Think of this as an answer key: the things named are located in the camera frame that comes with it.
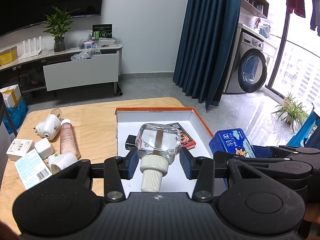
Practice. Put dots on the wall shelf with glassware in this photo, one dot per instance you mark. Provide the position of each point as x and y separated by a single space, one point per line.
253 2

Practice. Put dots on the blue plastic chair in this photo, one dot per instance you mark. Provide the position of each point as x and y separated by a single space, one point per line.
306 130

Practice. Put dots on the blue water bottle pack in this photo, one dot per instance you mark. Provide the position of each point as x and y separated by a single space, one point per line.
16 116

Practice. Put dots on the white television cabinet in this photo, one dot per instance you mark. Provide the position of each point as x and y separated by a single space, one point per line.
25 65

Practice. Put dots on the blue tissue pack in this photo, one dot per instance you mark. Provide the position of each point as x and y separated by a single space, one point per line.
232 142

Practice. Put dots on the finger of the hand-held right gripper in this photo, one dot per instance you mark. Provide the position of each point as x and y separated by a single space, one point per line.
260 152
265 166

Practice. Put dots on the spider plant in pot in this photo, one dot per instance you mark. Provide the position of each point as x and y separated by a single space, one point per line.
292 111

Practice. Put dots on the clear plastic bag in drawer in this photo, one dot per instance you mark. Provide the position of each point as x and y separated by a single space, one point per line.
82 55

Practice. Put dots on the white open drawer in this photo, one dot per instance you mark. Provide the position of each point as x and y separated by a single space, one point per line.
82 71

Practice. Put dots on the hanging dark garment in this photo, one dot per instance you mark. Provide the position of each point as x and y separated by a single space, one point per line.
315 10

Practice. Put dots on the clear bottle with white cap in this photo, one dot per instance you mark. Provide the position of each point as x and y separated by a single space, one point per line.
157 142

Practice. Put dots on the white round plug-in heater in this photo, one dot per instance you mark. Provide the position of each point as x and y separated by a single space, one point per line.
63 161

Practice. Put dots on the white router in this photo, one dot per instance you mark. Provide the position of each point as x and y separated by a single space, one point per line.
30 50

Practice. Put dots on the silver washing machine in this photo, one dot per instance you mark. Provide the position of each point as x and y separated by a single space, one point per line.
250 67

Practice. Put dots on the orange and white cardboard box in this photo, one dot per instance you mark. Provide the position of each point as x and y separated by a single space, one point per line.
160 116

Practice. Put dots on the white power adapter box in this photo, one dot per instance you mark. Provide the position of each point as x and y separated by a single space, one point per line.
20 149

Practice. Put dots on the white charger cube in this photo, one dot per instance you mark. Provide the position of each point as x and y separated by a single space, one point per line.
43 148

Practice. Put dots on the white plug-in heater with bottle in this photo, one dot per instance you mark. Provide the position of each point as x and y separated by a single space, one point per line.
48 127

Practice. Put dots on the pink tube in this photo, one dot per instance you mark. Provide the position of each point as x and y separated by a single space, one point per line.
68 140

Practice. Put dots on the potted plant in dark vase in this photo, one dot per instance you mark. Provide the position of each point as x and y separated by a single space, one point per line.
59 30

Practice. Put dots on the dark blue curtain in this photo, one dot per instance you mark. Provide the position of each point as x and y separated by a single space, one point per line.
207 42

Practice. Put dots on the teal and white carton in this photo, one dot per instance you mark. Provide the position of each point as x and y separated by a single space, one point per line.
30 170

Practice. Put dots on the black television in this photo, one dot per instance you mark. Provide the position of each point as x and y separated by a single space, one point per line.
45 0

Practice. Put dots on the red playing card box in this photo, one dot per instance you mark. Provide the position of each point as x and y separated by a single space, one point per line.
186 140

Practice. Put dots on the black charger plug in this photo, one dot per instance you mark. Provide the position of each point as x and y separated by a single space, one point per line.
130 142

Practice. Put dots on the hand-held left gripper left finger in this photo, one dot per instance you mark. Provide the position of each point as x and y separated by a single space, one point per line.
132 165

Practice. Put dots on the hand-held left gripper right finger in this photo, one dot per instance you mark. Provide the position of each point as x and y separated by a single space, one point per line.
186 166

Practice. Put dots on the white and yellow cardboard box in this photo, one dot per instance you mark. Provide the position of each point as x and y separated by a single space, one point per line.
11 96

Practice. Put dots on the black and green box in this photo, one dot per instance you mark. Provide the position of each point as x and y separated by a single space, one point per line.
102 32

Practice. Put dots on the clear plastic containers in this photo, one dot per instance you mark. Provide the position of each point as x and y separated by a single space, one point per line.
100 43

